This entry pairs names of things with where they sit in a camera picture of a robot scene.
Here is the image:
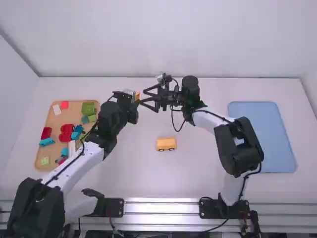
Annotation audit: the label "large green toy brick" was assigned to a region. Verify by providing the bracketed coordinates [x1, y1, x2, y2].
[81, 102, 97, 115]

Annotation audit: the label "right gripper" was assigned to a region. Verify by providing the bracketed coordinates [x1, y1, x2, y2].
[139, 83, 184, 114]

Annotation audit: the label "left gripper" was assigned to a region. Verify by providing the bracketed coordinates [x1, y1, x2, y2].
[112, 90, 140, 124]

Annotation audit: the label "yellow toy car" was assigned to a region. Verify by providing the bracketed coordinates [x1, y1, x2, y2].
[156, 136, 178, 152]

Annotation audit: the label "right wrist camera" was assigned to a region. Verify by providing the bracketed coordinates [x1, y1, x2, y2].
[155, 72, 173, 85]

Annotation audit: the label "blue mat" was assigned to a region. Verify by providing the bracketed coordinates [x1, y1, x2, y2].
[227, 101, 298, 174]

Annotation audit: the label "silver rails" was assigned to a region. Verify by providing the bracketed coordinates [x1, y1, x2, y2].
[0, 197, 317, 235]

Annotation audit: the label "tan tray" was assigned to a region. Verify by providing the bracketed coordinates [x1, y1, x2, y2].
[34, 99, 101, 172]

